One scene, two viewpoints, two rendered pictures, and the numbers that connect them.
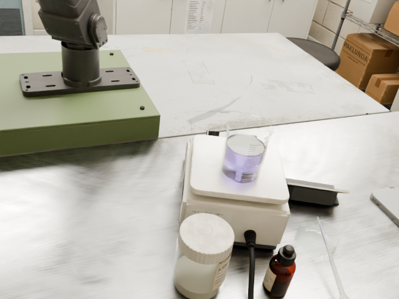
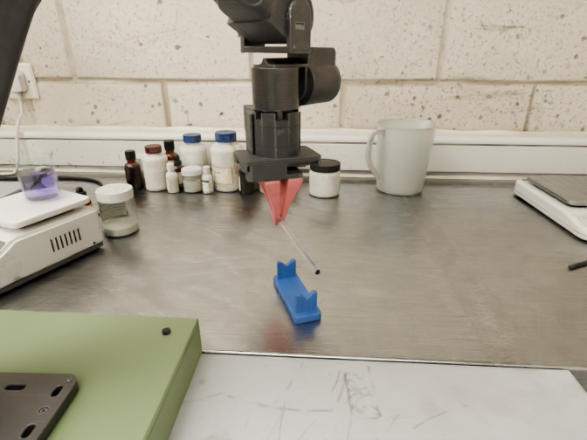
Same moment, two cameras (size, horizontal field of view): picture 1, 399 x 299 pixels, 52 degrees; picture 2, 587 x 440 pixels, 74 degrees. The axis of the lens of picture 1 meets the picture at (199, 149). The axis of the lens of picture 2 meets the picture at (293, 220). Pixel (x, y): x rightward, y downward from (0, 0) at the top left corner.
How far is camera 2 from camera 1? 90 cm
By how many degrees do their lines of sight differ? 114
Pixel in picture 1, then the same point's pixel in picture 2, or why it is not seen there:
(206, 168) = (58, 202)
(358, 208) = not seen: outside the picture
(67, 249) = (178, 256)
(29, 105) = (93, 360)
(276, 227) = not seen: hidden behind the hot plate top
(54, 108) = (64, 346)
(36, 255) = (200, 257)
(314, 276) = not seen: hidden behind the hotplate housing
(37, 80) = (17, 413)
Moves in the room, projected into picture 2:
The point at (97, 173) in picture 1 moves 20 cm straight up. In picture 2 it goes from (97, 305) to (59, 150)
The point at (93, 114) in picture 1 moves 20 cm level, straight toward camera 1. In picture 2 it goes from (27, 323) to (142, 237)
